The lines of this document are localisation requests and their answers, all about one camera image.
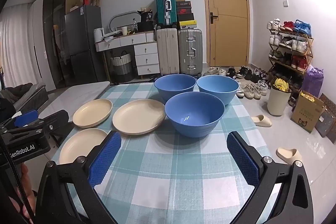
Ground yellow packets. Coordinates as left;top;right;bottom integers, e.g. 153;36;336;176
300;91;315;103

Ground oval mirror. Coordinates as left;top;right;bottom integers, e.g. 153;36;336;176
109;11;143;31

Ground wooden shoe rack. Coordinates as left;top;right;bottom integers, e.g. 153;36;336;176
268;28;314;101

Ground black cable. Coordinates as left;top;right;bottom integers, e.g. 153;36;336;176
0;132;35;224

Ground beige slipper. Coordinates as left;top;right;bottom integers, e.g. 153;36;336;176
276;147;303;165
251;114;273;127

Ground grey padded sofa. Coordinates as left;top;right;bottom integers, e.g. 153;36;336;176
0;83;49;122

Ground silver suitcase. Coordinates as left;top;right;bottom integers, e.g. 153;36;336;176
178;28;203;77

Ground yellow plastic bag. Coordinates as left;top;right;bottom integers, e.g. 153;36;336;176
271;78;290;92

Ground cream plate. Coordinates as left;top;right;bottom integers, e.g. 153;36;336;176
59;128;109;165
112;99;166;136
73;98;113;128

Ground woven laundry basket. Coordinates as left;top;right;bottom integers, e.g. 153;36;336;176
110;51;135;83

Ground grey marble-top side table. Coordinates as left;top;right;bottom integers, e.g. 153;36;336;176
39;81;111;125

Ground white dressing table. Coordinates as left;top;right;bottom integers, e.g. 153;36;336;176
95;31;160;77

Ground light blue bowl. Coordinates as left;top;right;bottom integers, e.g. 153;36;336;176
197;75;240;106

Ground person's left hand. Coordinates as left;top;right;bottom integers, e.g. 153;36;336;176
10;162;36;218

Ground plain black shoebox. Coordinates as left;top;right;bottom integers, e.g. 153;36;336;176
178;13;195;22

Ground white crumpled cloth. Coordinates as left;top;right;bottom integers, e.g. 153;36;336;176
103;32;123;41

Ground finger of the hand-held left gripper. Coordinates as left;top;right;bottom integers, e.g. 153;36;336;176
0;109;40;133
16;109;69;135

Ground dark wardrobe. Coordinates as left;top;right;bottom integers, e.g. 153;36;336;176
42;0;75;89

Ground beige suitcase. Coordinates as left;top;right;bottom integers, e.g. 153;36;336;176
156;27;180;77

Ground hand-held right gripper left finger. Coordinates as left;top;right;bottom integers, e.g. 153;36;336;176
35;131;122;224

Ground grey refrigerator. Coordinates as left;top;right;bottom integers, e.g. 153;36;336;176
65;5;103;85

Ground shoe rack with shoes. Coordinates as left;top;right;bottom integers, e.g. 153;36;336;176
267;18;313;93

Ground wooden door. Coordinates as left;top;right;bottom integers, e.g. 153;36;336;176
201;0;250;67

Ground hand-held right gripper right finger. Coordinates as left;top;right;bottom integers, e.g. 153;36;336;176
226;131;314;224

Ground teal checked tablecloth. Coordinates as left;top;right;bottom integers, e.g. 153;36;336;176
50;81;276;224

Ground black gift bag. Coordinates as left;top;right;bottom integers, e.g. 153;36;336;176
137;10;156;33

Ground teal suitcase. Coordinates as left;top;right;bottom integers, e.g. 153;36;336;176
155;0;177;28

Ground purple bag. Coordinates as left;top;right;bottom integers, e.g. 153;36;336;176
302;67;324;98

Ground cream trash bin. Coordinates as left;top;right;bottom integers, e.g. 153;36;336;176
267;85;292;116

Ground white cabinet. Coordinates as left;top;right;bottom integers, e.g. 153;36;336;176
28;0;48;83

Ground group of assorted shoes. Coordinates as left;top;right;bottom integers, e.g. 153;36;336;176
203;66;271;100

